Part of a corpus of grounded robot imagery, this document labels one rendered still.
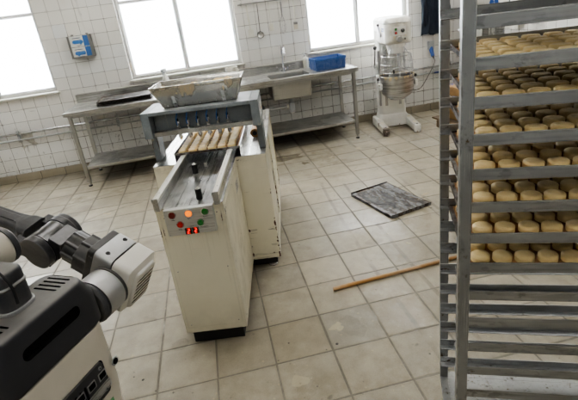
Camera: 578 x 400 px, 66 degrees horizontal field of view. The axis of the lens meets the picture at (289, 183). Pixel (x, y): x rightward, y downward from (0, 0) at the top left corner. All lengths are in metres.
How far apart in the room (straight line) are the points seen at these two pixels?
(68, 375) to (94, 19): 5.44
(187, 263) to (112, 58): 4.09
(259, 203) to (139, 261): 2.02
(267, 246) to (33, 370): 2.38
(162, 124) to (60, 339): 2.20
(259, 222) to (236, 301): 0.71
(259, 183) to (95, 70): 3.69
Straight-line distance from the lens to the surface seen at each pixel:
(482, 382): 2.17
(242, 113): 2.85
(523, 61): 1.15
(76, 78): 6.22
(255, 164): 2.85
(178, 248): 2.35
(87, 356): 0.93
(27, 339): 0.83
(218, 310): 2.53
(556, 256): 1.40
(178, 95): 2.85
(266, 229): 3.03
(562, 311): 2.01
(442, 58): 1.55
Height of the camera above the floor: 1.68
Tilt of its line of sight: 22 degrees down
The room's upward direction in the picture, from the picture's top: 8 degrees counter-clockwise
